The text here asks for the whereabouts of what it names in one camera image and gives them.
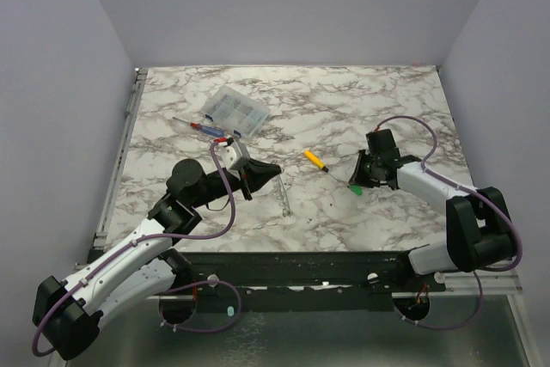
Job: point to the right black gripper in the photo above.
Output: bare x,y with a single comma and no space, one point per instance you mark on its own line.
363,170

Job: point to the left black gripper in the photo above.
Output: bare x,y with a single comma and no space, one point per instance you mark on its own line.
254,176

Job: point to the green capped key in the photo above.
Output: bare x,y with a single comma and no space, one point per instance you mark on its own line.
355,189

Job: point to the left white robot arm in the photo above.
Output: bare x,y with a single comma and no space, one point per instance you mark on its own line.
69,313

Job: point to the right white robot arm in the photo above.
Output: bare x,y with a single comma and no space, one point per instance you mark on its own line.
479,232

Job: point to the clear plastic parts box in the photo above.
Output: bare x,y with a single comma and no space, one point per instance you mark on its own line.
234,112

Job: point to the blue red screwdriver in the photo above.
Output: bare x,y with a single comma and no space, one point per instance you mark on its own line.
208,130

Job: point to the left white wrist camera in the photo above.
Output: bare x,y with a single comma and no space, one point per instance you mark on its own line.
235,155

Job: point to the yellow handled screwdriver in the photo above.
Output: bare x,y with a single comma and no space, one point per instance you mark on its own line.
319,164

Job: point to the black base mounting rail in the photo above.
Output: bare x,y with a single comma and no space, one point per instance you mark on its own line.
292,282

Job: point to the left aluminium side rail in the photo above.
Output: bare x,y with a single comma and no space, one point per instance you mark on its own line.
130,116

